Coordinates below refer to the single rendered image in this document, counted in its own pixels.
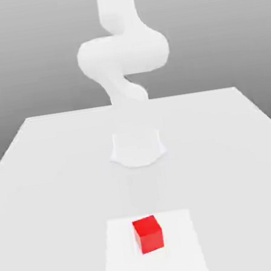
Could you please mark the small red cube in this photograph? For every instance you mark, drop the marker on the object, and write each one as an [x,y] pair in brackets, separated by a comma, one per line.
[148,235]

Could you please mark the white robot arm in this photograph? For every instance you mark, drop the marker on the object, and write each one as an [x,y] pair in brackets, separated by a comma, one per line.
[123,54]

